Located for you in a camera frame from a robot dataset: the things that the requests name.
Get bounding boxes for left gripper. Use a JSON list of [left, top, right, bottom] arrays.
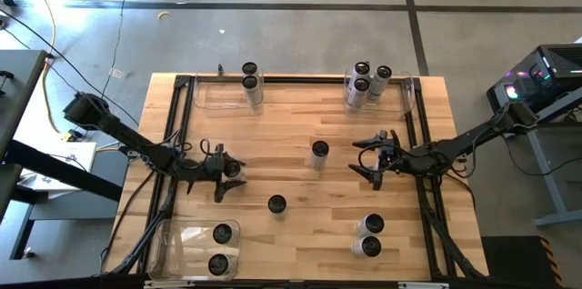
[[195, 144, 248, 204]]

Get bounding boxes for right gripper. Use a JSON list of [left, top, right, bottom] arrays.
[[347, 130, 406, 190]]

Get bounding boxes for Celsius Peach Vibe can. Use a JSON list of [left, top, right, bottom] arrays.
[[211, 223, 236, 244], [351, 235, 383, 258], [266, 194, 288, 220], [206, 253, 237, 277]]

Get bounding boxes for clear plastic bin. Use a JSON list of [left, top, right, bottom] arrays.
[[193, 70, 266, 117], [343, 68, 416, 121], [146, 218, 243, 282]]

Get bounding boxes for white box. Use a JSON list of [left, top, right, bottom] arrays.
[[17, 141, 99, 193]]

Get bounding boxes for black desk beam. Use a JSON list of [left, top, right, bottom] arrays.
[[0, 139, 124, 203]]

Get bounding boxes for grey metal stand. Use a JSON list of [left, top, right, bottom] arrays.
[[502, 93, 582, 230]]

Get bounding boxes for black box hazard stripes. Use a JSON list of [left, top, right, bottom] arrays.
[[480, 235, 567, 289]]

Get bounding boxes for black computer with lights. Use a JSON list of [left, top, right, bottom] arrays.
[[486, 43, 582, 121]]

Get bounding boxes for dark grey desk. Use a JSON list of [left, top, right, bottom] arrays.
[[0, 49, 49, 154]]

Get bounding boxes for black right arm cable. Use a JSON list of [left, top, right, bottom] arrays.
[[357, 144, 387, 173]]

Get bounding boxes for black aluminium table frame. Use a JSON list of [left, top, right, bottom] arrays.
[[105, 74, 490, 281]]

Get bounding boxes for silver metal bracket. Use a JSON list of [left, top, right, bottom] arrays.
[[144, 279, 196, 288], [397, 281, 449, 289]]

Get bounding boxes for thin dark floor cable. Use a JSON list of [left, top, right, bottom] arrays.
[[99, 0, 129, 99]]

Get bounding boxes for black floor cable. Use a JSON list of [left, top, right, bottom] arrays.
[[0, 9, 140, 126]]

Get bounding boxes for yellow cable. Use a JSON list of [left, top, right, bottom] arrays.
[[17, 0, 63, 135]]

